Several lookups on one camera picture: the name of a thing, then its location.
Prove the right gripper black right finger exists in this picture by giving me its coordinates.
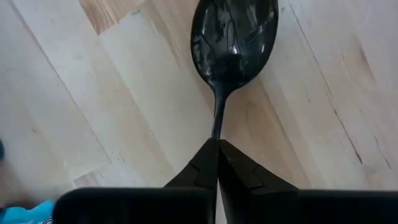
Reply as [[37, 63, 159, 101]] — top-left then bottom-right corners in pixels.
[[218, 139, 398, 224]]

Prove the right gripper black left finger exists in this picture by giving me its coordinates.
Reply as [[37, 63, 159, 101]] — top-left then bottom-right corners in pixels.
[[52, 138, 220, 224]]

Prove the blue white snack packet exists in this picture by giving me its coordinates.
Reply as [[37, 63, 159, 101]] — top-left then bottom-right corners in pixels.
[[0, 199, 56, 224]]

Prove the black spoon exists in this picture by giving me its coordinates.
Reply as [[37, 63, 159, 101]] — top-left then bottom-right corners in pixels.
[[190, 0, 280, 141]]

